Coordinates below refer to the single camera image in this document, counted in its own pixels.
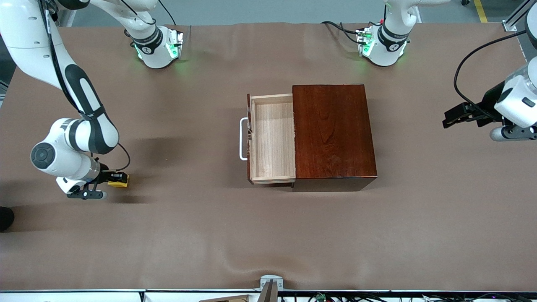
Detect black round shoe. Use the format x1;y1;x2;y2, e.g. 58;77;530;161
0;206;15;232

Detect grey metal clamp bracket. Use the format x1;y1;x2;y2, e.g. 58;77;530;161
259;275;284;302

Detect black left arm base cables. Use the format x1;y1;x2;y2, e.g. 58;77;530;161
321;21;372;44

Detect white table edge rail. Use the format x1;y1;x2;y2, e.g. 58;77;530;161
0;289;537;302

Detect dark brown wooden cabinet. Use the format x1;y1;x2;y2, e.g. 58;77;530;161
292;84;377;192

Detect light wood drawer white handle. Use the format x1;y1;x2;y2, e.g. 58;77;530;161
239;93;297;185

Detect aluminium frame profile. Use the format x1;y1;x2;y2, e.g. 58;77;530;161
54;0;80;27
503;0;530;32

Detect tan wooden board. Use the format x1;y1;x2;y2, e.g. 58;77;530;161
199;294;252;302

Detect brown table cloth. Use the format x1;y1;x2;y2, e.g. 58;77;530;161
0;22;537;292

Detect black right arm base cable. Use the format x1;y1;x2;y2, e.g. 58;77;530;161
158;0;177;26

